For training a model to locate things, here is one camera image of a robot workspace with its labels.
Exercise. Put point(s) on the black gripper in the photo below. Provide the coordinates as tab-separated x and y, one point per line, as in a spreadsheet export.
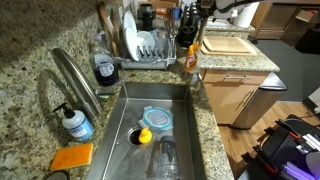
206	6

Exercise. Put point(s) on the small wooden chopping board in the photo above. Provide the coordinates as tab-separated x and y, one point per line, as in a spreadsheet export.
226	44

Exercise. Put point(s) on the white paper towel roll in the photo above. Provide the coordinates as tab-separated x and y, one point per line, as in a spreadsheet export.
246	16

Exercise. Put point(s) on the large wooden chopping board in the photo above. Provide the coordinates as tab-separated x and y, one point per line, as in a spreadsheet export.
230	54

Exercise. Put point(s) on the black knife block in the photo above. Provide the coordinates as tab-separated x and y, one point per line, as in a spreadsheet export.
188	30

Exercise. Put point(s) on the clear drinking glass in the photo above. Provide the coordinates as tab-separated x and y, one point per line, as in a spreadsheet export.
170	30

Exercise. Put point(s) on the orange snack pouch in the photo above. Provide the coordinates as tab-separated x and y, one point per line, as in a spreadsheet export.
191	61

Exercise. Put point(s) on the black canister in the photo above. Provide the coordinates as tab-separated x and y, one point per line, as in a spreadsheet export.
146	16

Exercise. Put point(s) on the wooden drawer front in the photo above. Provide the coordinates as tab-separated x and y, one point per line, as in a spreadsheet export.
213	77

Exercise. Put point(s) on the small white plate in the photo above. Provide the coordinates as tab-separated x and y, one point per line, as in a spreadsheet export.
146	40

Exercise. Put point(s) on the wooden background dresser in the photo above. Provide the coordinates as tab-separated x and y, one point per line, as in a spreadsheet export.
273	20

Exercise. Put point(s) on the grey dish rack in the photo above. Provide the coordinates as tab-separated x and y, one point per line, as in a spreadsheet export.
146	63

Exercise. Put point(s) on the large white plate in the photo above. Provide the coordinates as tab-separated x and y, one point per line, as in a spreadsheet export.
130	21
131	43

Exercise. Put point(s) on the wooden cabinet door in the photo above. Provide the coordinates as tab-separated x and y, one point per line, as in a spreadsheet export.
223	103

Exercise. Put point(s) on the wooden spatula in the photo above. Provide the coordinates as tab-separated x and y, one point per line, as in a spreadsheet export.
115	30

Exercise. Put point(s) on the wooden spoon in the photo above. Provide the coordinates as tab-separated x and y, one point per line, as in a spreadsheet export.
104	20

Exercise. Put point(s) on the stainless steel trash can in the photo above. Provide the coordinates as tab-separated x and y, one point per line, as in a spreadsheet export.
256	106

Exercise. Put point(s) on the black background box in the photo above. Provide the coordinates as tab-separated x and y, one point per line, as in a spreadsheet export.
308	41

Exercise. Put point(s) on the blue rimmed container lid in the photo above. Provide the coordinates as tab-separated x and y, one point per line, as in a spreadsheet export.
156	118

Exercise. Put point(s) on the dark dish soap bottle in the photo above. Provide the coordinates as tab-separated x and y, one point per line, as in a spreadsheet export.
106	71

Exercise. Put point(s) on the green scrubber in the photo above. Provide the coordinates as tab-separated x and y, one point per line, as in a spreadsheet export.
104	97

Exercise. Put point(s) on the yellow rubber duck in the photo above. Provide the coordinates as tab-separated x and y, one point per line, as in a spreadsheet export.
145	136

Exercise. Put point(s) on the steel kitchen faucet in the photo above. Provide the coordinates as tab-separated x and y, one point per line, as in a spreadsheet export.
76	80

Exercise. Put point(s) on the clear plastic jar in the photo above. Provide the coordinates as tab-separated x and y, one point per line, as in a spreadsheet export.
168	160

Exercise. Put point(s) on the black robot cart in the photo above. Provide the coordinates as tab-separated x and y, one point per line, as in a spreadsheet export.
283	146

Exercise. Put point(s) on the stainless steel sink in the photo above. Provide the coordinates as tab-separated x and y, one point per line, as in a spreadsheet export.
123	150

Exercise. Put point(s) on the aluminium extrusion bar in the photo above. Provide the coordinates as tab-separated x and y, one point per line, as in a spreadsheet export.
311	141
296	171

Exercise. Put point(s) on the blue soap pump bottle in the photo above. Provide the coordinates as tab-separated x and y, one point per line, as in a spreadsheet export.
78	126

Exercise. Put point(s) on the orange sponge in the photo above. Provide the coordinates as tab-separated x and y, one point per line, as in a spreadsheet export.
71	156

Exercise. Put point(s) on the dark round sink stopper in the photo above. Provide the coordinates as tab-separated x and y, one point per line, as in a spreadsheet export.
56	175

